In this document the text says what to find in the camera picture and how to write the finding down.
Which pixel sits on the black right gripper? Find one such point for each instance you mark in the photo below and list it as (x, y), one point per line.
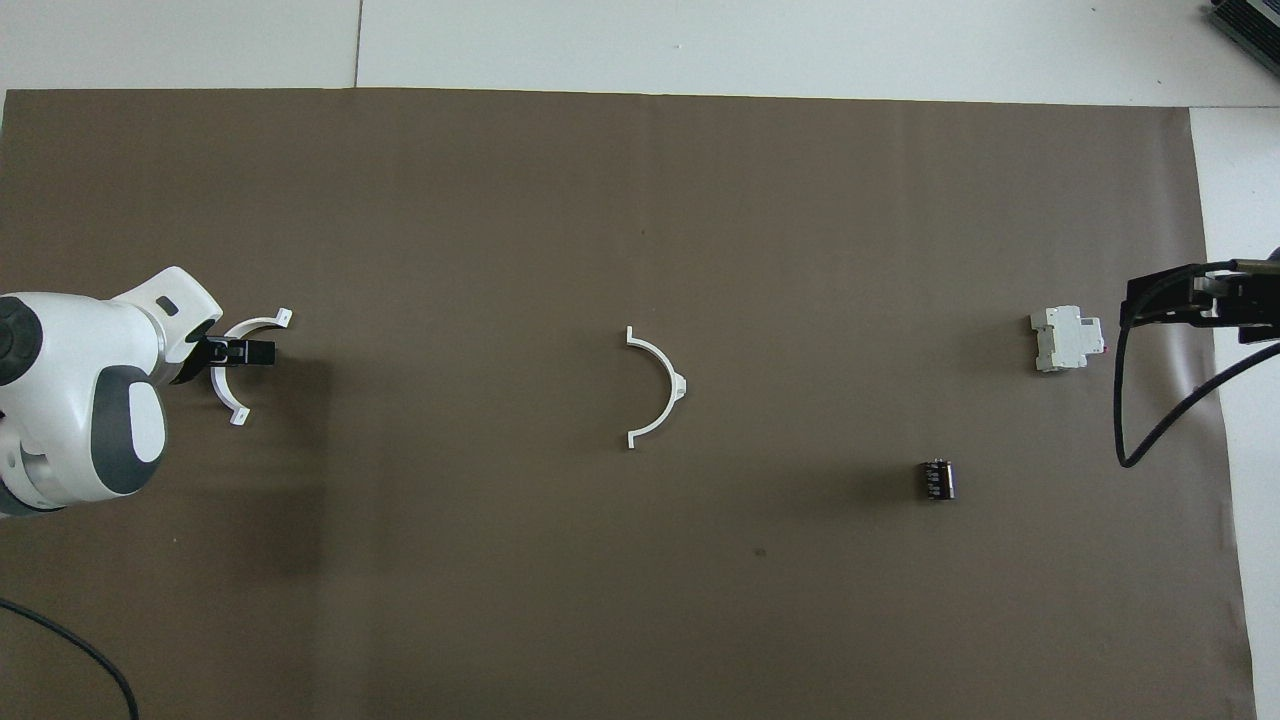
(1250, 300)

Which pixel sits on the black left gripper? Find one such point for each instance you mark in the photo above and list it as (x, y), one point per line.
(205, 355)

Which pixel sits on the white half pipe clamp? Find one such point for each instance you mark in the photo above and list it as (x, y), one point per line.
(252, 325)
(668, 385)

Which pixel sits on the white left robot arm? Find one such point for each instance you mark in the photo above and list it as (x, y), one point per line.
(70, 400)

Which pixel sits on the white circuit breaker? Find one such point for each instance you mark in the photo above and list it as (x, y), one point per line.
(1065, 340)

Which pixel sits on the dark ribbed device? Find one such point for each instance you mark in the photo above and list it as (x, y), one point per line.
(1250, 25)

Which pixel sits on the black cylindrical capacitor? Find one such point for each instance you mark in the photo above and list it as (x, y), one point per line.
(937, 480)

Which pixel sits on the brown paper table mat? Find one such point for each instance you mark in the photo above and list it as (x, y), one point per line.
(600, 200)

